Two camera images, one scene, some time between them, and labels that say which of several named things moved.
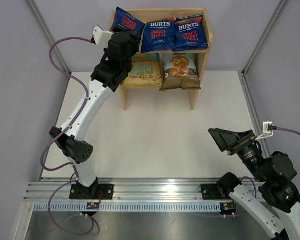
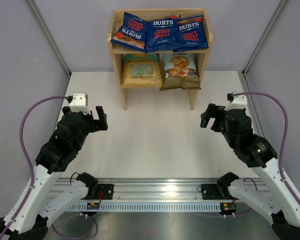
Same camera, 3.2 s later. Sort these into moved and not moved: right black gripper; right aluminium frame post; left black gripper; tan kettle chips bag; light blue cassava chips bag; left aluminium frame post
Moved: right black gripper; left black gripper
Not moved: tan kettle chips bag; light blue cassava chips bag; right aluminium frame post; left aluminium frame post
